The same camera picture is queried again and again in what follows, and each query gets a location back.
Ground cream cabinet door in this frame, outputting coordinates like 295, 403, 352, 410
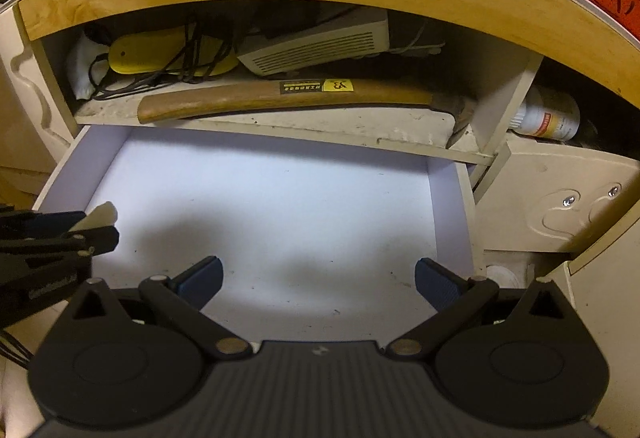
474, 137, 640, 255

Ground cream plastic piece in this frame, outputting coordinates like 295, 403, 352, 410
67, 201, 119, 235

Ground white bottle with label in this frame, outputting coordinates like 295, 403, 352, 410
509, 86, 582, 142

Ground white crumpled cloth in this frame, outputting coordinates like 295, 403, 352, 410
65, 32, 112, 102

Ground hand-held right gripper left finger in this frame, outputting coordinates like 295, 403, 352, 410
70, 255, 253, 361

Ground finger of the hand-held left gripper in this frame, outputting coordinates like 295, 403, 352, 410
0, 225, 121, 271
0, 204, 90, 240

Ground yellow plastic device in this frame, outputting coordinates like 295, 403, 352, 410
107, 29, 242, 79

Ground black tangled cable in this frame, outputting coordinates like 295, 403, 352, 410
87, 13, 237, 102

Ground white round object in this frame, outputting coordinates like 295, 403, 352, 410
486, 265, 522, 290

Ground white drawer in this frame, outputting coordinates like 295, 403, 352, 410
32, 125, 477, 319

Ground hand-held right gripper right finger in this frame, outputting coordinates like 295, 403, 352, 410
385, 258, 576, 361

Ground white vented router box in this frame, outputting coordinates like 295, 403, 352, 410
237, 8, 391, 78

